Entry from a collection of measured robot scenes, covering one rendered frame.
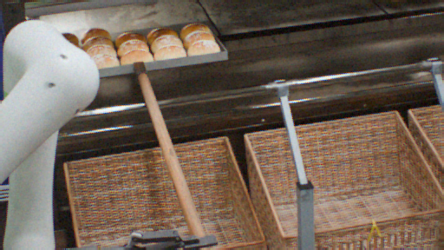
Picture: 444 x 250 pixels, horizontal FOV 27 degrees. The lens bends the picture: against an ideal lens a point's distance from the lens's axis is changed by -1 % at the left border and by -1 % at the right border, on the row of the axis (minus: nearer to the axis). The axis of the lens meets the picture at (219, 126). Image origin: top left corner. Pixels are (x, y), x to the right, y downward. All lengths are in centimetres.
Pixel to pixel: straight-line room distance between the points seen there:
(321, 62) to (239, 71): 28
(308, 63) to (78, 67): 158
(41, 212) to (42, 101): 36
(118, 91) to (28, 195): 116
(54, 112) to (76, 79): 7
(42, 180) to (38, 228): 11
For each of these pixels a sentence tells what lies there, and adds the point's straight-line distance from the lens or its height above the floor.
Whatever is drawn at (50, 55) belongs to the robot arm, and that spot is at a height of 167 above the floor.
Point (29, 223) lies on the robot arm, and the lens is 192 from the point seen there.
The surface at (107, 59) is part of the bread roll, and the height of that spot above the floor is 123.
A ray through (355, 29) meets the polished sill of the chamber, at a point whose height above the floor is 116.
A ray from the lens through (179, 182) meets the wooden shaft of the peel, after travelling 211.
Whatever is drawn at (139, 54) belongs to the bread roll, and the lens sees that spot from 280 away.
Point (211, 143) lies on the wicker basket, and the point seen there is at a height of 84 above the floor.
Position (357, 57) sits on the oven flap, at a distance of 315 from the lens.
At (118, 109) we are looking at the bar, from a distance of 259.
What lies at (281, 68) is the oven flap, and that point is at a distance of 308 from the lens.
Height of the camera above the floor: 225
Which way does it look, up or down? 26 degrees down
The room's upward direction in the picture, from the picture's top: 4 degrees counter-clockwise
